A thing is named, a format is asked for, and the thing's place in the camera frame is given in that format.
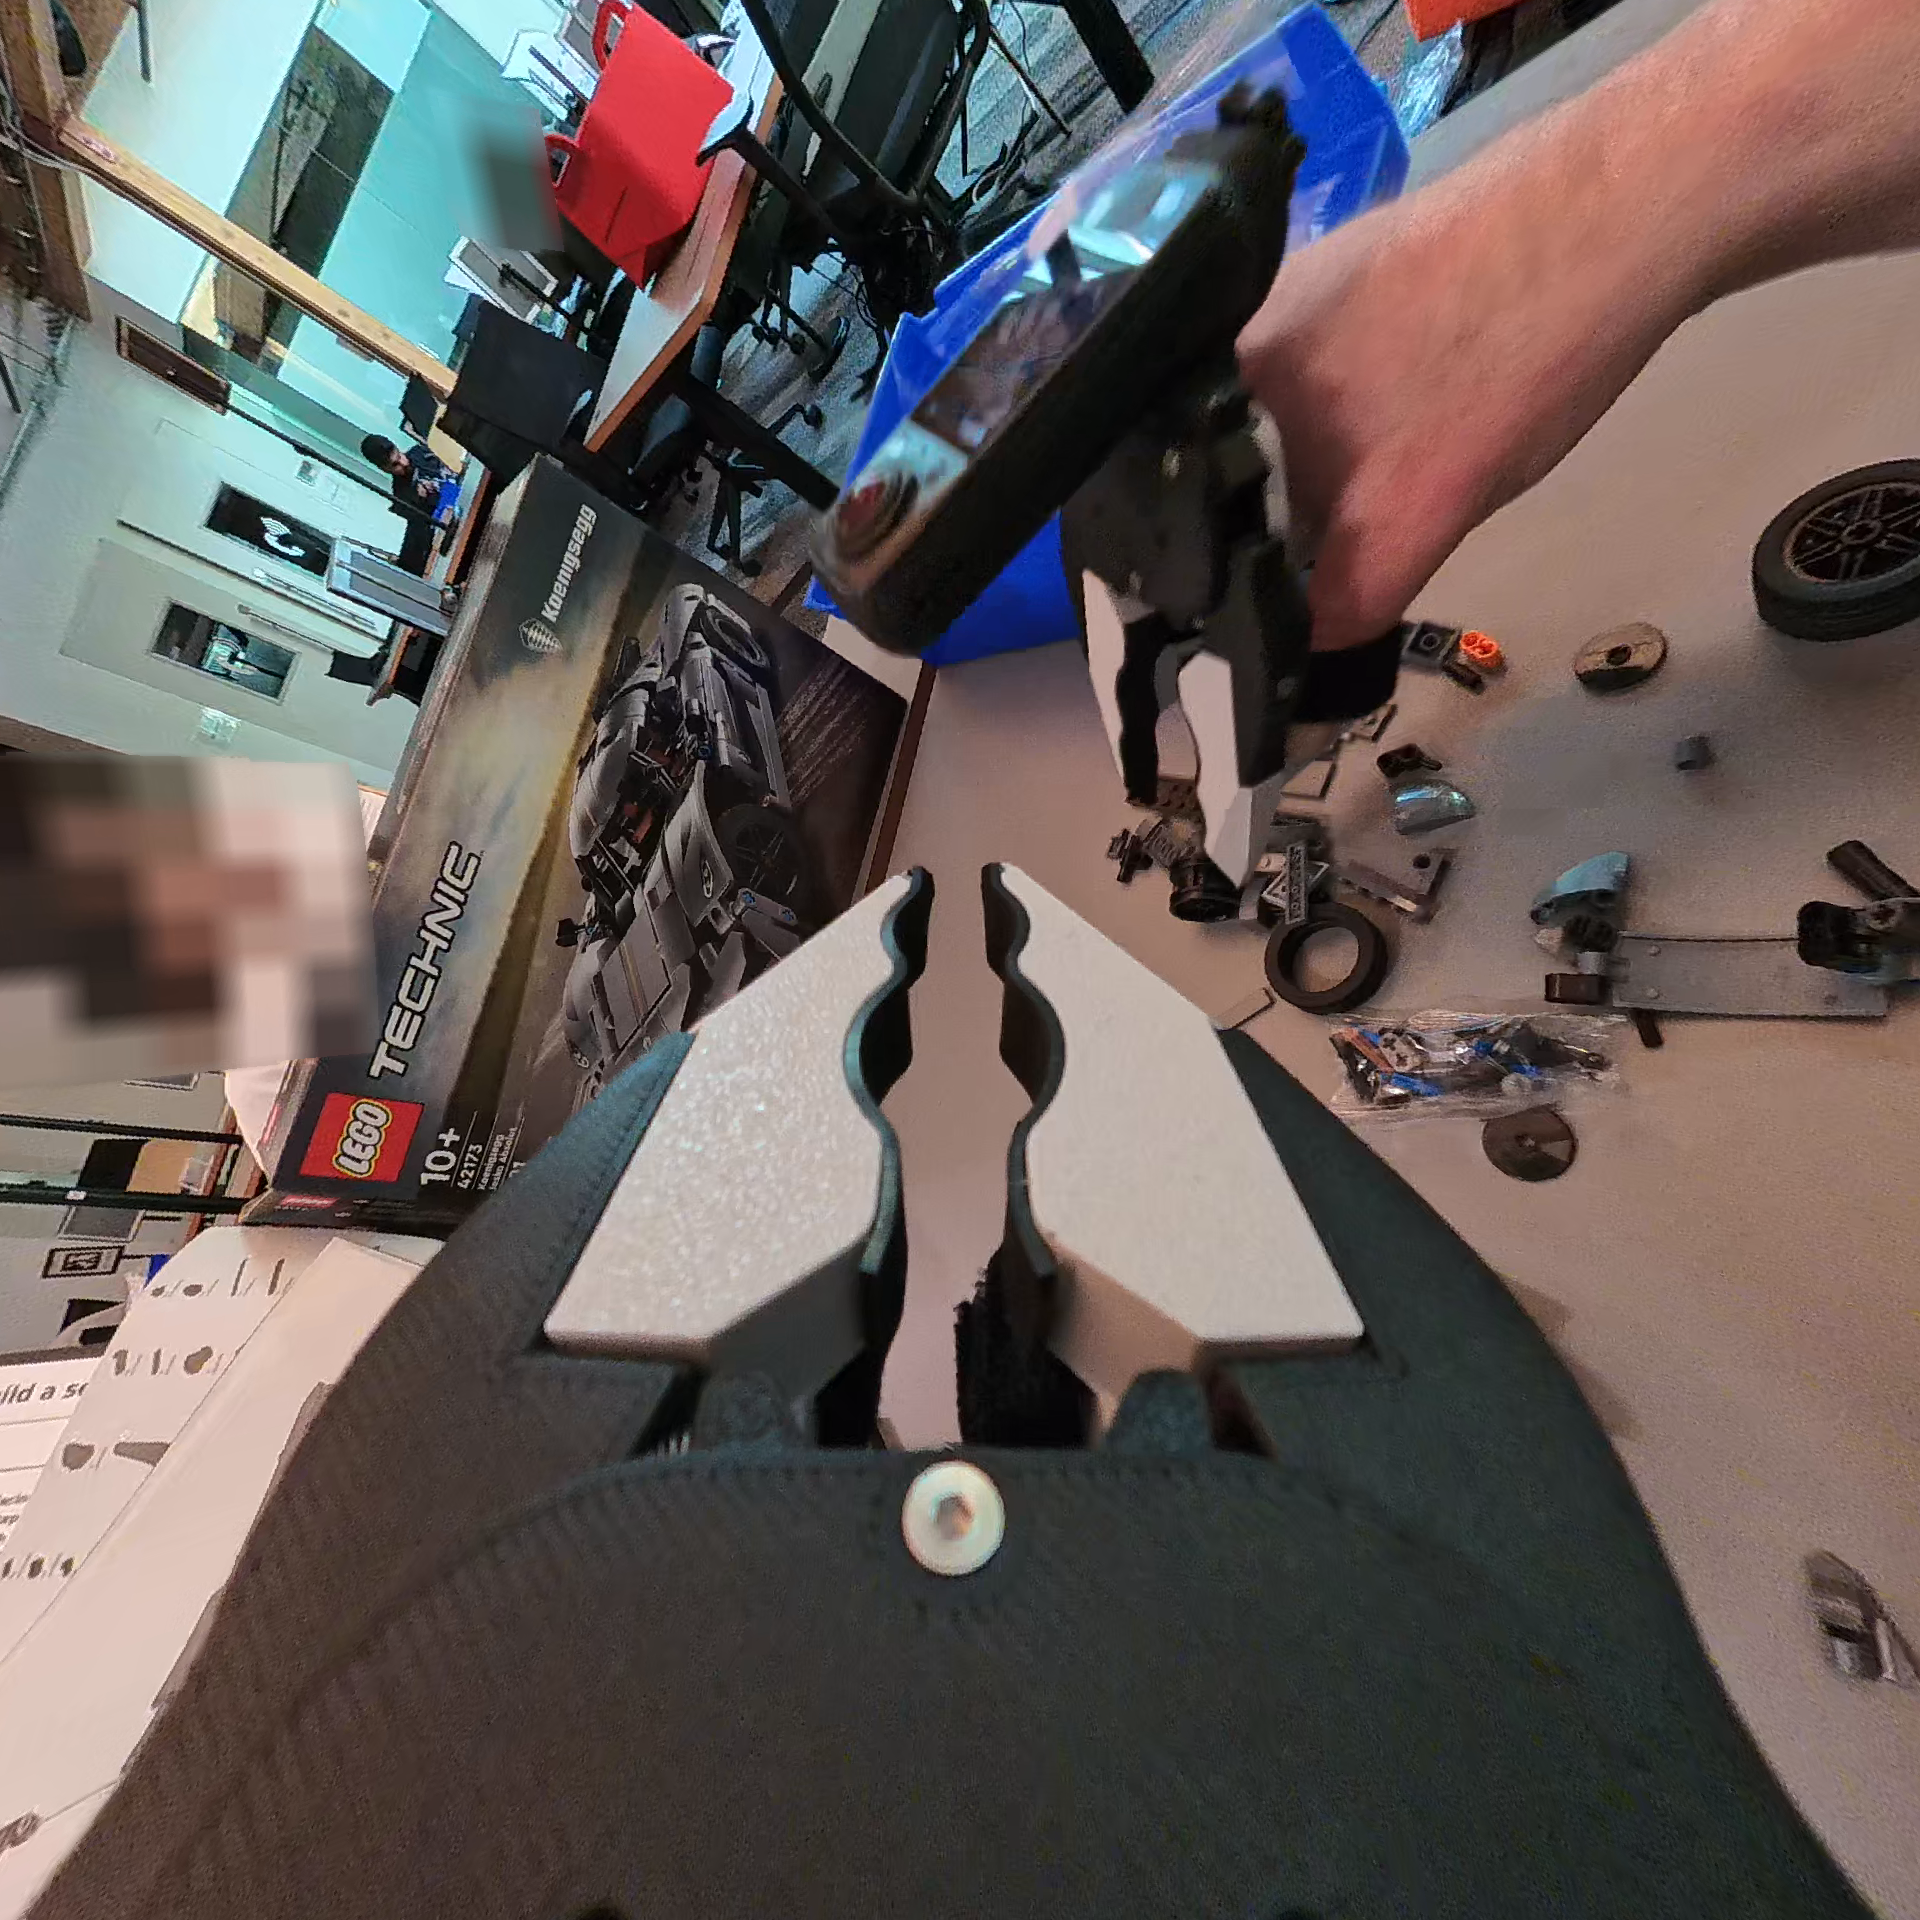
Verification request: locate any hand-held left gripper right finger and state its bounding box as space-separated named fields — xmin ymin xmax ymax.
xmin=978 ymin=861 xmax=1369 ymax=1439

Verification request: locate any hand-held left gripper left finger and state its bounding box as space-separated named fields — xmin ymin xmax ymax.
xmin=543 ymin=867 xmax=934 ymax=1445

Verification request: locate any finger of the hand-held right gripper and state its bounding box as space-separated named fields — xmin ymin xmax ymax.
xmin=1174 ymin=645 xmax=1309 ymax=890
xmin=1079 ymin=583 xmax=1203 ymax=812

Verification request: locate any person's right forearm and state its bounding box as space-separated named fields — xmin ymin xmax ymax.
xmin=1499 ymin=0 xmax=1920 ymax=395

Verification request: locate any pile of lego parts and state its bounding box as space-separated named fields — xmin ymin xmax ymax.
xmin=1106 ymin=618 xmax=1511 ymax=935

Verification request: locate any lego car set box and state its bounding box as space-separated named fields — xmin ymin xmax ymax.
xmin=239 ymin=458 xmax=917 ymax=1239

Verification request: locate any grey lego chassis assembly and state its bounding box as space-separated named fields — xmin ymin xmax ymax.
xmin=1529 ymin=838 xmax=1920 ymax=1050

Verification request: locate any lego wheel with tire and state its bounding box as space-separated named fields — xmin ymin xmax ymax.
xmin=1751 ymin=462 xmax=1920 ymax=645

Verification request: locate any silver lego panel piece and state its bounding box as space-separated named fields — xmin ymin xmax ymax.
xmin=1803 ymin=1551 xmax=1920 ymax=1685

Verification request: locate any person's right hand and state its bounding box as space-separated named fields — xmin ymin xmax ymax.
xmin=1235 ymin=191 xmax=1654 ymax=650

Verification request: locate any blue plastic bin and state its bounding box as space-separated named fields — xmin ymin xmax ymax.
xmin=802 ymin=0 xmax=1411 ymax=669

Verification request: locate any clear bag of small parts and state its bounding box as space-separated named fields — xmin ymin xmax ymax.
xmin=1326 ymin=1012 xmax=1624 ymax=1124

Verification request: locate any black office chair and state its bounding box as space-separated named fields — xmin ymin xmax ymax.
xmin=625 ymin=317 xmax=845 ymax=575
xmin=701 ymin=0 xmax=1157 ymax=377

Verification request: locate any wooden edged desk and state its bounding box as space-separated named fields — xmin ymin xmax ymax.
xmin=576 ymin=60 xmax=784 ymax=454

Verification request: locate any red chair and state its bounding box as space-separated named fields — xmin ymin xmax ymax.
xmin=543 ymin=0 xmax=739 ymax=291

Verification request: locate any black monitor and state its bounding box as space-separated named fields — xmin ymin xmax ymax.
xmin=433 ymin=298 xmax=605 ymax=470

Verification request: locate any white printed cardboard box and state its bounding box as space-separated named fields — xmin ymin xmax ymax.
xmin=0 ymin=1223 xmax=451 ymax=1920

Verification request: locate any printed paper sheet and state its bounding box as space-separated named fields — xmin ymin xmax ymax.
xmin=0 ymin=1357 xmax=119 ymax=1596

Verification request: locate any wooden railing beam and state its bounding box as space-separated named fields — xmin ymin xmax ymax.
xmin=57 ymin=117 xmax=459 ymax=395

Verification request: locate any black lego tire ring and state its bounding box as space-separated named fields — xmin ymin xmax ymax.
xmin=1263 ymin=903 xmax=1385 ymax=1017

